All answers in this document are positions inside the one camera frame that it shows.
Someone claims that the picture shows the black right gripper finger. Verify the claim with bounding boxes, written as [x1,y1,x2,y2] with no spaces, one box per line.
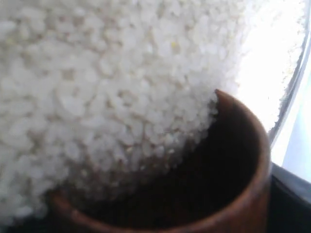
[267,164,311,233]

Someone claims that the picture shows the brown wooden cup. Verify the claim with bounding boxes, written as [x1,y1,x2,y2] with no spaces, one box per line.
[50,91,272,233]

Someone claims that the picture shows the round steel rice plate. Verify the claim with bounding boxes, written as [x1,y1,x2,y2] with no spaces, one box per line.
[0,0,307,228]

